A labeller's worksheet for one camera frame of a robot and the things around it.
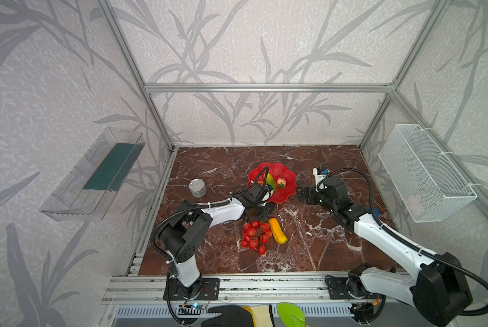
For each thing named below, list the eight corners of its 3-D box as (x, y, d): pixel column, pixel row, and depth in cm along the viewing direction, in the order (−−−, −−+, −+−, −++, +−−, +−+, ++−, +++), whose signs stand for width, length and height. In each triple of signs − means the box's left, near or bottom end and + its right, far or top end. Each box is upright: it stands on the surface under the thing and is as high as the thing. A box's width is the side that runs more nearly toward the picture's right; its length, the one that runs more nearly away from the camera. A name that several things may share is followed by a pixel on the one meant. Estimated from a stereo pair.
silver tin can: (190, 197, 101) (186, 191, 97) (193, 185, 106) (190, 178, 101) (205, 197, 101) (202, 191, 97) (207, 185, 106) (205, 178, 101)
